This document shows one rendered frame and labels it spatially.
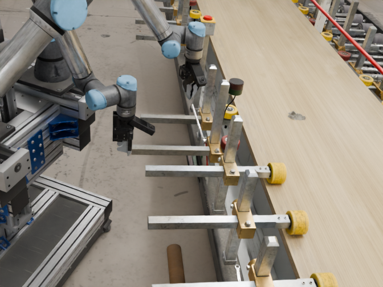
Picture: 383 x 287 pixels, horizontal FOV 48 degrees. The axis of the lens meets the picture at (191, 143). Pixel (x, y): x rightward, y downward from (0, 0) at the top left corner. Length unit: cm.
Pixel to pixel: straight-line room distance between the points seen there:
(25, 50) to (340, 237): 117
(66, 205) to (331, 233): 147
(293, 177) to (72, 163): 176
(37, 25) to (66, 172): 178
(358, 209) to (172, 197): 143
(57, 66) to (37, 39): 53
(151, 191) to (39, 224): 80
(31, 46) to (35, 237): 123
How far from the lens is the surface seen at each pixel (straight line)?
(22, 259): 229
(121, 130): 173
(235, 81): 174
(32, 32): 137
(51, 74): 189
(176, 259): 241
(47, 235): 236
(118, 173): 300
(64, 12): 134
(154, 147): 182
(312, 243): 153
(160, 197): 284
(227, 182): 159
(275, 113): 212
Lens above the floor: 197
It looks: 36 degrees down
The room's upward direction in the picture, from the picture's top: 8 degrees clockwise
